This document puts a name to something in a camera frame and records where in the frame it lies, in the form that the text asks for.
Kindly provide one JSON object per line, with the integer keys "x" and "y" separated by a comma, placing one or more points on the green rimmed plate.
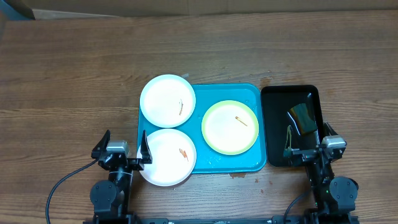
{"x": 230, "y": 127}

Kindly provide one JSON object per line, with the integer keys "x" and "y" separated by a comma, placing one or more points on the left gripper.
{"x": 138, "y": 164}

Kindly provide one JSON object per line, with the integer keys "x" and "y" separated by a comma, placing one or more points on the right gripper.
{"x": 308, "y": 155}

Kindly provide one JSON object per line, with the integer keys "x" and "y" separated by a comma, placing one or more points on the teal plastic tray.
{"x": 209, "y": 161}

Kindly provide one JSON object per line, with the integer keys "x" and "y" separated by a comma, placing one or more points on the black water tray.
{"x": 276, "y": 101}

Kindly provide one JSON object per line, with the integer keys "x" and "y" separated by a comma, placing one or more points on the white plate near left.
{"x": 173, "y": 157}

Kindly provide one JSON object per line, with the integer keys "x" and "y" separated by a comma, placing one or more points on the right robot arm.
{"x": 334, "y": 196}

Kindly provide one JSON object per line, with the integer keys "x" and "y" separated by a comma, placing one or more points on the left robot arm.
{"x": 110, "y": 197}

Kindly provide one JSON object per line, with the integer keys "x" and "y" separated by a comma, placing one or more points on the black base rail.
{"x": 278, "y": 219}

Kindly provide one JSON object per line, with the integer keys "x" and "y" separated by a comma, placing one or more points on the white plate far left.
{"x": 167, "y": 101}

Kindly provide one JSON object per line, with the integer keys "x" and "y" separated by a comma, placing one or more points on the yellow green sponge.
{"x": 303, "y": 119}

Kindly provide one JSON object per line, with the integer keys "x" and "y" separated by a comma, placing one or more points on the white plate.
{"x": 173, "y": 157}
{"x": 167, "y": 101}

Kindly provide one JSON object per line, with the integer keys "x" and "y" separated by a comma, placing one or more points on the cardboard sheet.
{"x": 24, "y": 9}

